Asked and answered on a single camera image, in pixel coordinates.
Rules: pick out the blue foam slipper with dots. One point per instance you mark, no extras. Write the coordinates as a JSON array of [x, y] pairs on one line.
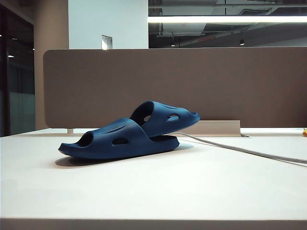
[[163, 110], [100, 148]]

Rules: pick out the brown desk divider panel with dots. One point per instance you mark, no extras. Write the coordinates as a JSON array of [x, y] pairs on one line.
[[180, 79]]

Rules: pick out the white divider foot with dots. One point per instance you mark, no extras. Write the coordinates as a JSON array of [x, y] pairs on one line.
[[70, 131]]

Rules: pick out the red LED sign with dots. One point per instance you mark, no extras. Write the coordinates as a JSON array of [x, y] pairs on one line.
[[206, 38]]

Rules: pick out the black pendant lamp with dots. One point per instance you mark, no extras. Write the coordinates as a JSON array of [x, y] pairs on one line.
[[242, 43]]

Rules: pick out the ceiling light strip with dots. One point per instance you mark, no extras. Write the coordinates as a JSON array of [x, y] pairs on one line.
[[216, 19]]

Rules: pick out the yellow plastic object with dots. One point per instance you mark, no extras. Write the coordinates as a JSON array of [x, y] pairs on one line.
[[305, 132]]

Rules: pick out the metal wall plate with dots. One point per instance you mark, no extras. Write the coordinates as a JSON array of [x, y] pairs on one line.
[[106, 42]]

